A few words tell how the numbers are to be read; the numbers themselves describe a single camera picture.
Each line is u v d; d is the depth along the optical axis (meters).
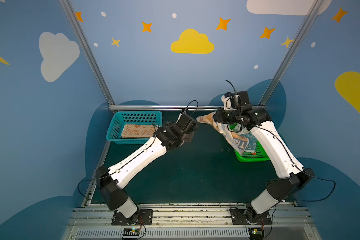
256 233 0.73
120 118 1.10
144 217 0.74
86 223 0.73
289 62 0.90
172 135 0.51
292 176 0.42
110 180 0.41
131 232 0.73
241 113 0.55
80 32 0.77
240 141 0.91
